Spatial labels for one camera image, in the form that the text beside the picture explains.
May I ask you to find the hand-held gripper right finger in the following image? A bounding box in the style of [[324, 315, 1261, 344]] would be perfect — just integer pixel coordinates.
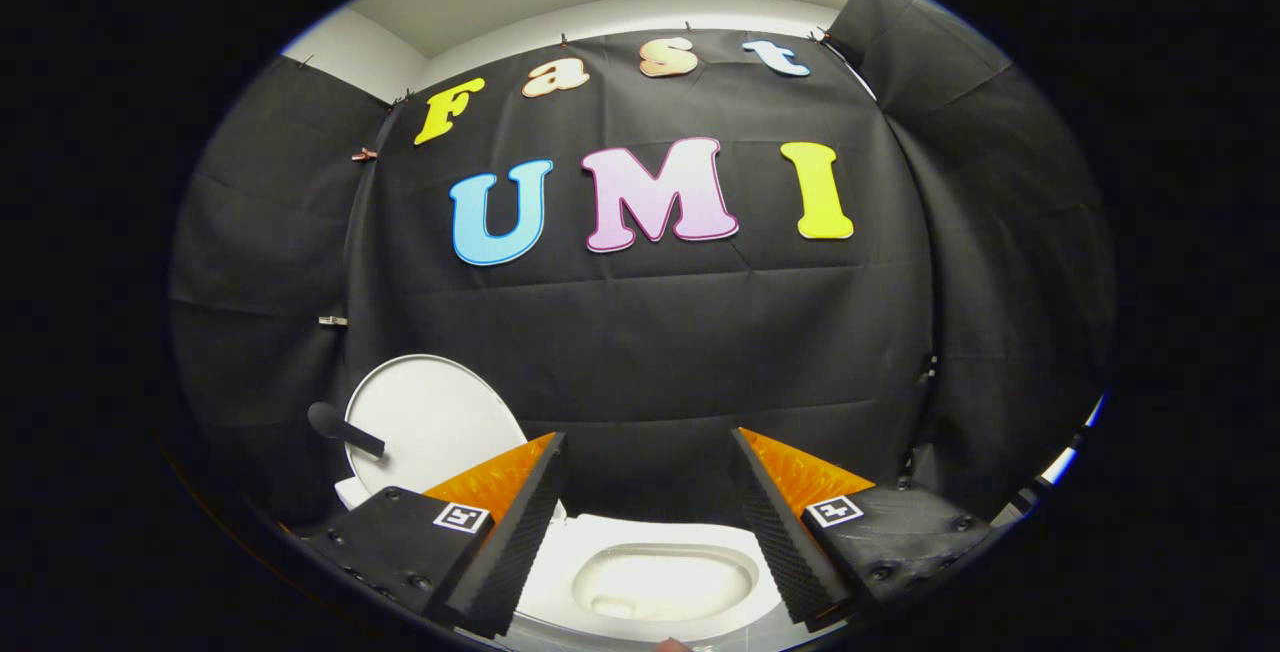
[[730, 427, 993, 628]]

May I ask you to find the white toilet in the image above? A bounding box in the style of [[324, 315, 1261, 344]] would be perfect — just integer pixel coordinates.
[[333, 477, 786, 645]]

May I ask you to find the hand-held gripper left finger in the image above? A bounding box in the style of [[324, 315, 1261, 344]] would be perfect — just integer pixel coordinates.
[[300, 432, 568, 638]]

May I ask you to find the white toilet lid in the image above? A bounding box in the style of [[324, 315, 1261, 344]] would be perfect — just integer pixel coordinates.
[[343, 354, 528, 508]]

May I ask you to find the black lid pull handle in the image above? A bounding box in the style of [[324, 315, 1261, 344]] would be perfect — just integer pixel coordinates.
[[307, 402, 386, 460]]

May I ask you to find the black backdrop cloth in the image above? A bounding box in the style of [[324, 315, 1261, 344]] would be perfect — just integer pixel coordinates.
[[168, 0, 1116, 533]]

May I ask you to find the black and white stepped rack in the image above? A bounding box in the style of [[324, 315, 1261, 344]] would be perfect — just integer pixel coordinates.
[[1038, 395, 1107, 490]]

